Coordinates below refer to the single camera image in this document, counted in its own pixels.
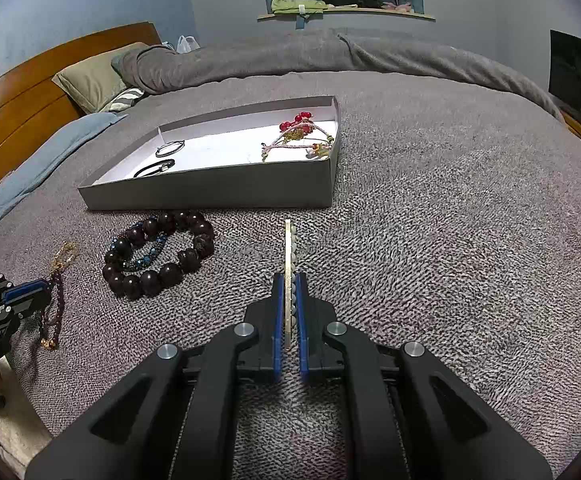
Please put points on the grey cardboard box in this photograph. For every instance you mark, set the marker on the grey cardboard box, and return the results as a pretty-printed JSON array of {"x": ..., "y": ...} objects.
[{"x": 210, "y": 185}]

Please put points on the black television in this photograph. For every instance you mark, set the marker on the black television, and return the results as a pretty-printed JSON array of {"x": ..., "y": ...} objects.
[{"x": 580, "y": 75}]

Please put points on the light blue blanket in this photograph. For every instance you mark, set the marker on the light blue blanket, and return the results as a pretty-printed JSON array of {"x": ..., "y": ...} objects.
[{"x": 30, "y": 170}]

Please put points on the wooden window shelf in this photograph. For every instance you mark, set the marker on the wooden window shelf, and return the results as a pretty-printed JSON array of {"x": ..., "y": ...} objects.
[{"x": 405, "y": 15}]

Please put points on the grey knitted bed blanket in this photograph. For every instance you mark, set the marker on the grey knitted bed blanket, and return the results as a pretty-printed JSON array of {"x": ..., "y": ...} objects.
[{"x": 445, "y": 235}]

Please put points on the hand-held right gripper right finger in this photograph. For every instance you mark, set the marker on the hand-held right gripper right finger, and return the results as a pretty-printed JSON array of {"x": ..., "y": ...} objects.
[{"x": 303, "y": 325}]

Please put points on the wooden headboard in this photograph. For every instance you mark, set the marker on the wooden headboard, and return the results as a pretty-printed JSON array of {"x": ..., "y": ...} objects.
[{"x": 20, "y": 90}]

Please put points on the olive pillow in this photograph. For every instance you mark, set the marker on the olive pillow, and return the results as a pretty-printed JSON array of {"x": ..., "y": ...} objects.
[{"x": 90, "y": 80}]

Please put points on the white plastic bag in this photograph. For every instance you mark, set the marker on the white plastic bag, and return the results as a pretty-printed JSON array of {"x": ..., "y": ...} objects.
[{"x": 188, "y": 45}]

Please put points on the striped pillow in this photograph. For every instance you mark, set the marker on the striped pillow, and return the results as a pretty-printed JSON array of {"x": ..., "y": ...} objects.
[{"x": 123, "y": 100}]

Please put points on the green cloth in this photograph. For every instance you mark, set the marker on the green cloth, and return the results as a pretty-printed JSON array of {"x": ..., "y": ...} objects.
[{"x": 295, "y": 4}]

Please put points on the pink small item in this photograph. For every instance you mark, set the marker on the pink small item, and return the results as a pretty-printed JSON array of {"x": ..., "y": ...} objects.
[{"x": 398, "y": 7}]

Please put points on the black oval bangle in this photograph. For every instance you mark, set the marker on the black oval bangle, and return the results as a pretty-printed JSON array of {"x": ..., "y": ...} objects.
[{"x": 143, "y": 171}]

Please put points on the cream fleece cloth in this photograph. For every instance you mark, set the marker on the cream fleece cloth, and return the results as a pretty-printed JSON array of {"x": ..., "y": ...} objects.
[{"x": 5, "y": 430}]

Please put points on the grey duvet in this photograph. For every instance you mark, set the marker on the grey duvet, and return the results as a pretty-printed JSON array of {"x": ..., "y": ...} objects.
[{"x": 320, "y": 55}]

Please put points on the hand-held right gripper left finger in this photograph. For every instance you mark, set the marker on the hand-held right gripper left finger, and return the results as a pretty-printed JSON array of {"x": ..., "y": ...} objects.
[{"x": 278, "y": 320}]

